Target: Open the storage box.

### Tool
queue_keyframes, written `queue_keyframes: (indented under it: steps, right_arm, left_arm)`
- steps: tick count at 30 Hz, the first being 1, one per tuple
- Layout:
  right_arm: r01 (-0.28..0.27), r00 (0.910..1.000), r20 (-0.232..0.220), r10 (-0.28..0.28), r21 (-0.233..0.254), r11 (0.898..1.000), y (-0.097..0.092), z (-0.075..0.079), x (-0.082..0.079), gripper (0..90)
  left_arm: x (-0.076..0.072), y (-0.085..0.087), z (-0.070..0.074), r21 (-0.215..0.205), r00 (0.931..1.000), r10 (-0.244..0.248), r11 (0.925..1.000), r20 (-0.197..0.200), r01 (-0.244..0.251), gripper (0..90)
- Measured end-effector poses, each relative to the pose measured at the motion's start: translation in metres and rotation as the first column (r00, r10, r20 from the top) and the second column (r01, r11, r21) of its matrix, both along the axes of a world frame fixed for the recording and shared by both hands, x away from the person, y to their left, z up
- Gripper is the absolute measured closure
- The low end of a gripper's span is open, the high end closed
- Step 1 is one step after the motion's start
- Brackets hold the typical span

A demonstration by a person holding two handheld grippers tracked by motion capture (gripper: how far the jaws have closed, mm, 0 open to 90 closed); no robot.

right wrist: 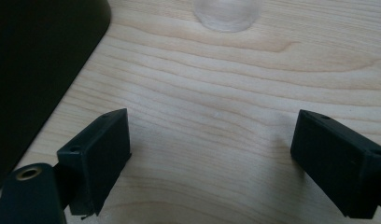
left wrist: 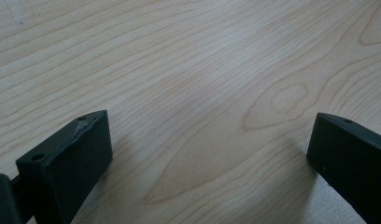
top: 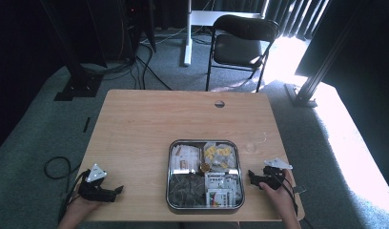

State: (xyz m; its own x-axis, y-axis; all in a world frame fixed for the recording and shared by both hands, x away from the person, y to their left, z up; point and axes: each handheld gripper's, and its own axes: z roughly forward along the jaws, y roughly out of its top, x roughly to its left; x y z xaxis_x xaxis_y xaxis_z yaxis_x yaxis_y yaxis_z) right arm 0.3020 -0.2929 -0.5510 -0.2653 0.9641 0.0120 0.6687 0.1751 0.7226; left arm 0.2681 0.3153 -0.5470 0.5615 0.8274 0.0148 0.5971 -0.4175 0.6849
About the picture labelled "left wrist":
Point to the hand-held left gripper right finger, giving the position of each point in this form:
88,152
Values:
350,155

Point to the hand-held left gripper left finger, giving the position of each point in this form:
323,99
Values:
70,161

